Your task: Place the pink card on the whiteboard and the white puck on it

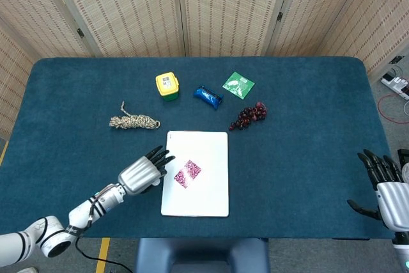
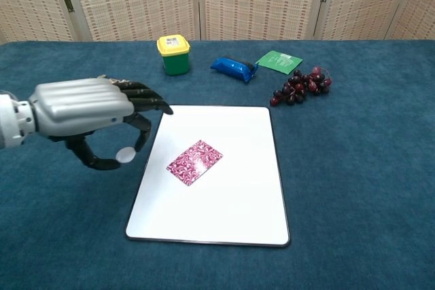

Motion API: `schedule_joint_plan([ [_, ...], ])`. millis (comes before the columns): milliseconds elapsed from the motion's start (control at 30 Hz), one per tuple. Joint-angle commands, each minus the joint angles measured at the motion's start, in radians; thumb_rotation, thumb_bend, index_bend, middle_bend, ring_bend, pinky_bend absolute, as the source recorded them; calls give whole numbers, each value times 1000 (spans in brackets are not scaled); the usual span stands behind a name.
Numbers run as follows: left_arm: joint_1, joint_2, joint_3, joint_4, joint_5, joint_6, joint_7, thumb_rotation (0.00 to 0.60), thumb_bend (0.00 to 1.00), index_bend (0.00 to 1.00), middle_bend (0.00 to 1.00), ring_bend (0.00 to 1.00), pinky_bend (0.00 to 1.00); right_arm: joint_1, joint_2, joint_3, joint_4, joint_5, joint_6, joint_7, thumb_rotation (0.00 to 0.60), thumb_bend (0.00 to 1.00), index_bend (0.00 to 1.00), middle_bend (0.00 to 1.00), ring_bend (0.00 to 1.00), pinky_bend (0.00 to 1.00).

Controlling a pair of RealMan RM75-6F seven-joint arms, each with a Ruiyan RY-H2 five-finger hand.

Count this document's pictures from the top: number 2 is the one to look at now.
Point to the blue snack pouch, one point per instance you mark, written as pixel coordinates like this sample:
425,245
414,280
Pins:
231,67

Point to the dark red grape bunch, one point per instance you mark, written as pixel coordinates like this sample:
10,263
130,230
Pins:
300,88

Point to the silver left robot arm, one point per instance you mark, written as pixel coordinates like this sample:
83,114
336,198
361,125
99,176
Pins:
13,120

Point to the yellow lidded green container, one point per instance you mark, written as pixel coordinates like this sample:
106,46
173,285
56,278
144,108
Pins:
174,55

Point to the small white round disc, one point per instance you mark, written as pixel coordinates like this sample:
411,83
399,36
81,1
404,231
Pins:
125,155

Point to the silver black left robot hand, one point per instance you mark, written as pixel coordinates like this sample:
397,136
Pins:
78,106

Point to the blue felt table cover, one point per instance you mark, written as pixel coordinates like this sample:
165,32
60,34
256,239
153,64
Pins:
357,167

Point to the green sachet packet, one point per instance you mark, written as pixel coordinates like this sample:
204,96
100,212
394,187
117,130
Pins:
278,62

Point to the woven bamboo screen panel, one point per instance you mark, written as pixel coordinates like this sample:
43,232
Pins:
30,1
363,1
419,8
136,1
258,1

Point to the pink patterned packet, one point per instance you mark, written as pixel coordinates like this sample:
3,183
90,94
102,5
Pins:
195,162

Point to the white rectangular board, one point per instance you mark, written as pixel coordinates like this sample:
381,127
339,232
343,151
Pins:
238,201

